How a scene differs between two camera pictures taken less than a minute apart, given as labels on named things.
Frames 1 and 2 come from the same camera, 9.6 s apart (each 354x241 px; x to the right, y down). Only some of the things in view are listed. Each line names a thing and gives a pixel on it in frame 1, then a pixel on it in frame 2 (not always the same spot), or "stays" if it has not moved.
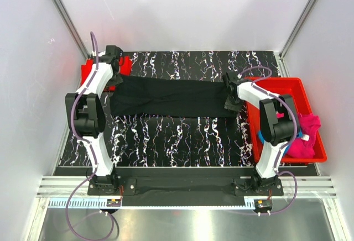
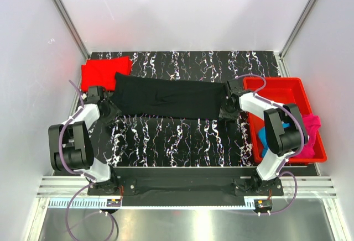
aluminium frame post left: [66, 15] stays
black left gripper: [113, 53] -> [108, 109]
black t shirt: [142, 95] stays
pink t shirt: [303, 147] stays
